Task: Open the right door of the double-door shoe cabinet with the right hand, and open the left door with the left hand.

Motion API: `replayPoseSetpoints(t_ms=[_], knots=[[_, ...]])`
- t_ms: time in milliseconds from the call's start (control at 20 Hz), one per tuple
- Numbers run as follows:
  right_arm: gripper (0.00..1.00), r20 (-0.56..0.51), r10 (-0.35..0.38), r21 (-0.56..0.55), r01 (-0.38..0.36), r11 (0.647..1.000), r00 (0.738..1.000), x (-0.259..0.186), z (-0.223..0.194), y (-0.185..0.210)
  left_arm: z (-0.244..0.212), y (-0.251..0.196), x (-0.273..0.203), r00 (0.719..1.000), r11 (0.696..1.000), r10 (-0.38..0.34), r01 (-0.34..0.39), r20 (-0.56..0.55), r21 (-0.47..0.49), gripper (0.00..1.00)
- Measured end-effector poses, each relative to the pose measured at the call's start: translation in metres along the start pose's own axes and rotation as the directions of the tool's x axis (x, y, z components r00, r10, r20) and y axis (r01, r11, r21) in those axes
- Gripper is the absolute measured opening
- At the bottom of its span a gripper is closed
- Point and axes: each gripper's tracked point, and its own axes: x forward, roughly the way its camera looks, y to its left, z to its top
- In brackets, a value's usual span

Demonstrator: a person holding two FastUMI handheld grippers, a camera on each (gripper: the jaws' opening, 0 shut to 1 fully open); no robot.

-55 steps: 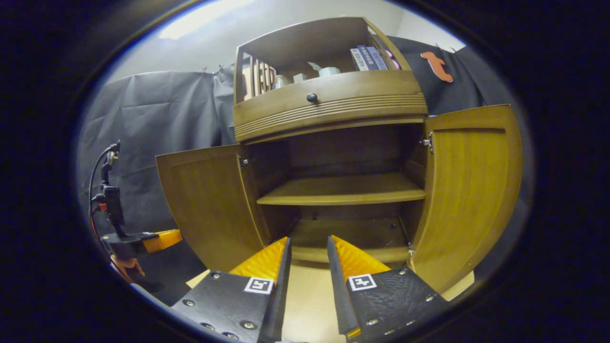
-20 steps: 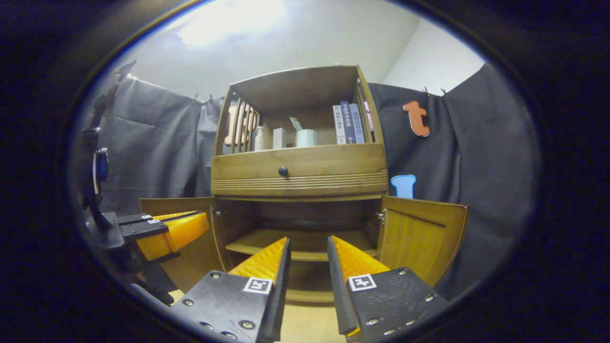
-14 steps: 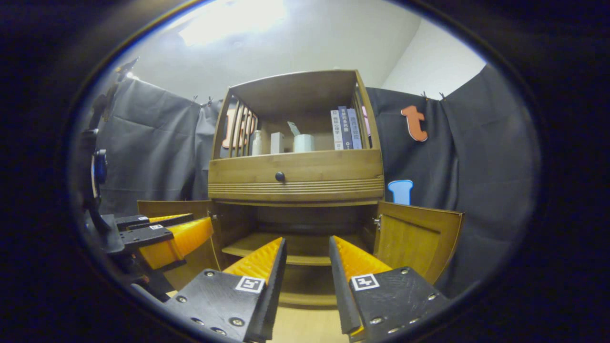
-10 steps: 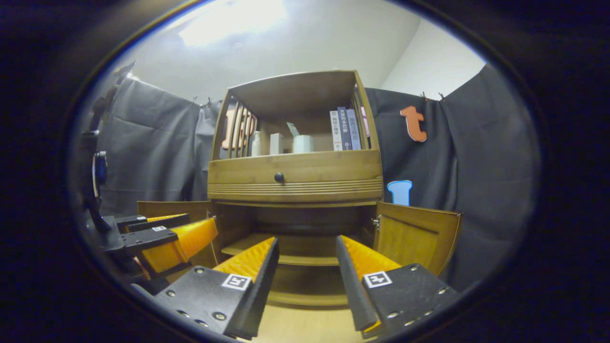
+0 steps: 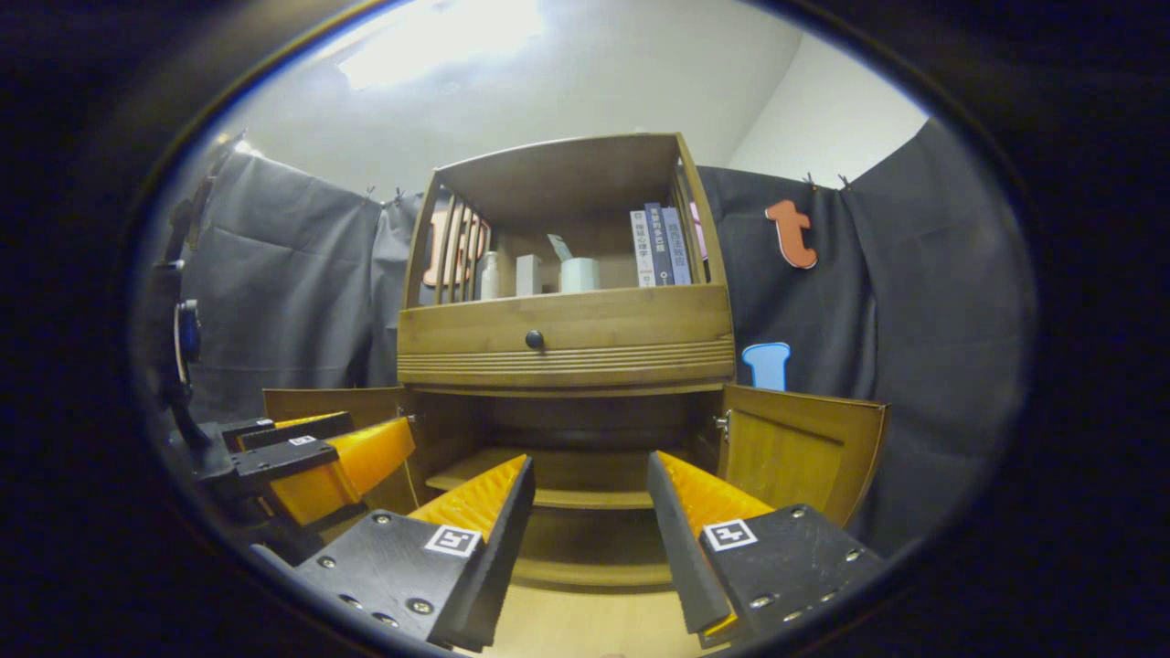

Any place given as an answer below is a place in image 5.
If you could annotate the black round drawer knob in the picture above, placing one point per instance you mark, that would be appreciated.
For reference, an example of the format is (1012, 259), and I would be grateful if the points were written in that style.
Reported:
(535, 340)

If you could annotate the light blue book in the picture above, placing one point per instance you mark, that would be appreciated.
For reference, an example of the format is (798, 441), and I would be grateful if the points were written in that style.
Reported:
(678, 249)

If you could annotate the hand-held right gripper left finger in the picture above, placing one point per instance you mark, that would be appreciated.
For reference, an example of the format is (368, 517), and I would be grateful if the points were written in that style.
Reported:
(498, 557)

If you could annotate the dark blue book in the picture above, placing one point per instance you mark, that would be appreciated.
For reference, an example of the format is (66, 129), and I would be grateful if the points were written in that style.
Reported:
(660, 247)

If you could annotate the wooden drawer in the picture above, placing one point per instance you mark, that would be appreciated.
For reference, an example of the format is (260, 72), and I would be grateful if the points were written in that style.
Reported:
(622, 324)

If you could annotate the small white box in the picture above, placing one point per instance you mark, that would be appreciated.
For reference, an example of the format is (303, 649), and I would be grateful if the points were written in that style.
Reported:
(528, 276)

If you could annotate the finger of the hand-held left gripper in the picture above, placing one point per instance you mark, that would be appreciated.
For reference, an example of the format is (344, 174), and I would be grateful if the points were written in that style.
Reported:
(274, 431)
(283, 457)

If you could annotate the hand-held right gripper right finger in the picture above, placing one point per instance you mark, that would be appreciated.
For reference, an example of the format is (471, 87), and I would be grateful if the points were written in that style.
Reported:
(686, 557)

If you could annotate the white cup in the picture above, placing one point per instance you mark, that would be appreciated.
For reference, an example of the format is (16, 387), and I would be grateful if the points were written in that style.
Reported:
(580, 274)

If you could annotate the white pump bottle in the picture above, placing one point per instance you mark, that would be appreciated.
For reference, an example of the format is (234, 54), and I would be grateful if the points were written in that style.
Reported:
(489, 281)

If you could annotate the wooden double-door shoe cabinet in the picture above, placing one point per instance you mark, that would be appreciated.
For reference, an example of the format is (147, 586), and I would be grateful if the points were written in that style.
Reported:
(567, 174)

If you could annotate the white book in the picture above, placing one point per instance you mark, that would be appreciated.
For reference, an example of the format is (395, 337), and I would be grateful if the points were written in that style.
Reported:
(642, 251)

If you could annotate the pale green card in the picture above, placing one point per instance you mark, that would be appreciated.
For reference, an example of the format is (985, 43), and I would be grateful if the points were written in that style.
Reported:
(559, 247)

